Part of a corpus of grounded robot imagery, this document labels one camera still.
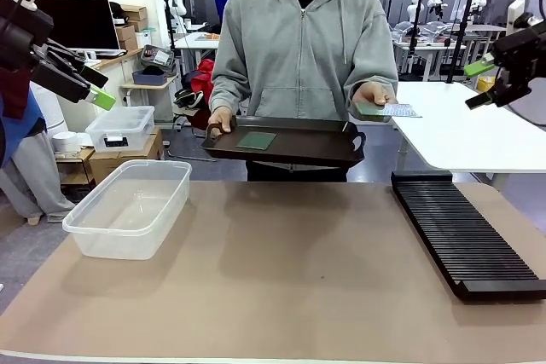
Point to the black computer monitor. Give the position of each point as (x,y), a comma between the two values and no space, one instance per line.
(81,23)

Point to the small wooden side table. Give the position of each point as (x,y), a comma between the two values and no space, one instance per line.
(149,88)

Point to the bystander in blue and grey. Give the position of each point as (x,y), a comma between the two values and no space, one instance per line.
(25,168)

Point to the grey blue bin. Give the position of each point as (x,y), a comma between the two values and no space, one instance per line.
(149,77)

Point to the dark brown serving tray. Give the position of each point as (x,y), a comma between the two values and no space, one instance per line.
(307,144)

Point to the person's right forearm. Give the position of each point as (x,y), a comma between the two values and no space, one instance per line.
(224,87)

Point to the white background table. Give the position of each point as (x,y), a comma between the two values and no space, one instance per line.
(198,40)

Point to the large cardboard box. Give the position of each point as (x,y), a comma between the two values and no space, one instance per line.
(128,159)

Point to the red jacket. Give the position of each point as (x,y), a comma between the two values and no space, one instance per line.
(202,80)

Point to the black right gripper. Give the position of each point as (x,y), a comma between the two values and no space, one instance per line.
(524,53)

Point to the green PCB board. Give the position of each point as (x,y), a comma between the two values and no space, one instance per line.
(256,141)
(369,110)

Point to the blue white patterned sheet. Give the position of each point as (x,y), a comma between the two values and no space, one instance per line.
(405,111)

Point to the small cardboard box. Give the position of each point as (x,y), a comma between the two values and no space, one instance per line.
(134,12)
(125,32)

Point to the yellow plastic basket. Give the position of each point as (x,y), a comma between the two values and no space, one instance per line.
(485,82)

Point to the person's left forearm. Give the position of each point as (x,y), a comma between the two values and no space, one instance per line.
(379,70)

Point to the clear plastic box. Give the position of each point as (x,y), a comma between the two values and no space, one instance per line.
(128,215)

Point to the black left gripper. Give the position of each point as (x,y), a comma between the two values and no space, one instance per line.
(21,36)

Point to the person in grey hoodie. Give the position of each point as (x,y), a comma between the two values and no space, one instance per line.
(303,40)

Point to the person's right hand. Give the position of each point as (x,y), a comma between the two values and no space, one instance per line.
(224,119)

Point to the black tripod stand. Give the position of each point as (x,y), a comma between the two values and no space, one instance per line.
(462,31)

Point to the black slotted PCB rack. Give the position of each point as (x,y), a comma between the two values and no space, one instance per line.
(460,232)

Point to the person's left hand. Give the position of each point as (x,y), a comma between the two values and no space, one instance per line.
(375,93)

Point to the clear lidded storage bin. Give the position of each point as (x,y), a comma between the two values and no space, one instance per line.
(121,127)

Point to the white cylindrical device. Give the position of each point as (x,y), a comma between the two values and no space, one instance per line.
(66,142)

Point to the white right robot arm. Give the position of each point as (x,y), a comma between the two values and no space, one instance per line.
(522,12)

